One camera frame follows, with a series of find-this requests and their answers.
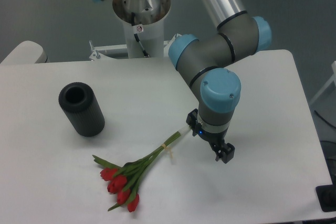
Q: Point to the white rounded side table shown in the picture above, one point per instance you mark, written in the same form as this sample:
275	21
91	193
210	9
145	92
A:
27	52

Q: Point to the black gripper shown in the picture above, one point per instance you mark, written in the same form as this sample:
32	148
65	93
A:
214	135

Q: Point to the black device at table edge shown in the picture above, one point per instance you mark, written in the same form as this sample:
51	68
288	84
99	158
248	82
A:
326	197

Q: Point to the red tulip bouquet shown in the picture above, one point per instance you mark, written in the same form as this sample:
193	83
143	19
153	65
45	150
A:
124	181

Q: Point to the black ribbed cylindrical vase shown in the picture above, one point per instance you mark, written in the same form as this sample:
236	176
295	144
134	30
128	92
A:
81	107

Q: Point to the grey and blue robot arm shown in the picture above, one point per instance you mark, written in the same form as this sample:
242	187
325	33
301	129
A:
202	64

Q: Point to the white metal base frame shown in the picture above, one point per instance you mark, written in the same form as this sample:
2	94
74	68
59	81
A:
120	51

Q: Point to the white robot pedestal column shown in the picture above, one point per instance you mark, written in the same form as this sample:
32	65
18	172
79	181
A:
143	25

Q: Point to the white furniture frame at right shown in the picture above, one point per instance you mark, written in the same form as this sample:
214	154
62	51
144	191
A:
326	89

